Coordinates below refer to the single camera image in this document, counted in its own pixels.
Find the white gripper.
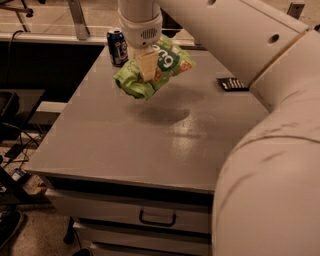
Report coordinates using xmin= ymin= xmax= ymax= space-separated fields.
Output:
xmin=119 ymin=9 xmax=162 ymax=82

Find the green rice chip bag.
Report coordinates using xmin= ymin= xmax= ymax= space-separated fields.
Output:
xmin=114 ymin=35 xmax=195 ymax=99

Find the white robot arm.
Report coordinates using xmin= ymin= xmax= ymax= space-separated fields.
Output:
xmin=118 ymin=0 xmax=320 ymax=256

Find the black rxbar chocolate bar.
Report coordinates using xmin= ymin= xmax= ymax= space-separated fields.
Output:
xmin=217 ymin=77 xmax=249 ymax=92

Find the blue soda can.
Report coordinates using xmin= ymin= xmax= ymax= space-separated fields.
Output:
xmin=107 ymin=30 xmax=128 ymax=67

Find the grey drawer cabinet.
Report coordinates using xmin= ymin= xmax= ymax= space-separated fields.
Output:
xmin=26 ymin=50 xmax=267 ymax=256

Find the metal railing post left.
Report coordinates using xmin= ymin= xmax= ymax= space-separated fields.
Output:
xmin=67 ymin=0 xmax=90 ymax=40

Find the metal railing post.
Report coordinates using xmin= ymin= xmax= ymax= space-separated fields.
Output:
xmin=67 ymin=0 xmax=90 ymax=40
xmin=287 ymin=2 xmax=305 ymax=19

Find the metal railing post right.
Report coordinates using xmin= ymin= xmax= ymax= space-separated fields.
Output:
xmin=287 ymin=2 xmax=305 ymax=19

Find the black drawer handle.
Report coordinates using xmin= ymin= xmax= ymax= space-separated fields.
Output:
xmin=139 ymin=210 xmax=177 ymax=227

